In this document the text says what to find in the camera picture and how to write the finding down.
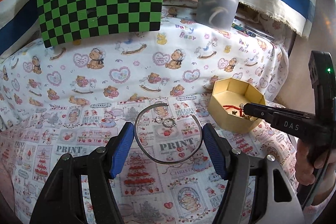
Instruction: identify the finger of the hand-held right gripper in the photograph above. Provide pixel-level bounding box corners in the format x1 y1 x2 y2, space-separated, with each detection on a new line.
243 103 275 122

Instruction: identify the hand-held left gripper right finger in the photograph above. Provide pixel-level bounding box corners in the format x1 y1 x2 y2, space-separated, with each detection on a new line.
203 123 305 224

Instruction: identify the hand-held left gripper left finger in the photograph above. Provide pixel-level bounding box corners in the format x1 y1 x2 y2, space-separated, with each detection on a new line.
29 122 135 224

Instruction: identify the red string bracelet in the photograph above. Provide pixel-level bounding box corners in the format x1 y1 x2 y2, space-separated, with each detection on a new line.
223 104 252 121

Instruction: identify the gold octagonal box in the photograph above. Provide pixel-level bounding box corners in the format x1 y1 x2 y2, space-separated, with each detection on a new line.
209 77 267 133

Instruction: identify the silver bangle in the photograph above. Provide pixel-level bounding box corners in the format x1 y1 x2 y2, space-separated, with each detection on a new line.
134 103 204 165

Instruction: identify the person's right hand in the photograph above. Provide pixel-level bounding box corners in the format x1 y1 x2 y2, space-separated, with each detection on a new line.
294 136 336 188

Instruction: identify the patchwork print cloth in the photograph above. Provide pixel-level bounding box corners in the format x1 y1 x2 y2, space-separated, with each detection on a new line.
0 98 300 224

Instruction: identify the baby bear print cloth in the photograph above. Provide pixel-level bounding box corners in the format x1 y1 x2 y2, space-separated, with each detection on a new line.
0 4 289 132

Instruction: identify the teal pen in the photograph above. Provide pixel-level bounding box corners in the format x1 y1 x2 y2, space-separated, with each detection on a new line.
232 23 256 37

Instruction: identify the clear plastic container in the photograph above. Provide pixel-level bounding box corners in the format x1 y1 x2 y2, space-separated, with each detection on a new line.
194 0 243 30

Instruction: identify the grey cable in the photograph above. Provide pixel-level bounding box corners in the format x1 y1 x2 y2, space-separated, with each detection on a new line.
302 158 330 211

